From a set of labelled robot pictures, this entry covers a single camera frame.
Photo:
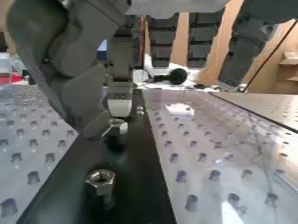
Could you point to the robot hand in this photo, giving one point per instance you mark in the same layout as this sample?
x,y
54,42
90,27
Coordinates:
x,y
67,60

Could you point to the larger silver hex nut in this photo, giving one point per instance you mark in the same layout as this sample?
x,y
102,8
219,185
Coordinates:
x,y
118,129

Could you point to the smaller silver hex nut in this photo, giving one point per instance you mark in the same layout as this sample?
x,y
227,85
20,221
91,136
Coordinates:
x,y
102,181

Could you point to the black headphones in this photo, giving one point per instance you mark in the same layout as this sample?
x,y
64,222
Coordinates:
x,y
177,76

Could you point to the black plate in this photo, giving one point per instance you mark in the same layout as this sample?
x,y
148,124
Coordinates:
x,y
142,173

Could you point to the clear box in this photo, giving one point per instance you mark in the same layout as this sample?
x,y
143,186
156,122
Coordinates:
x,y
248,110

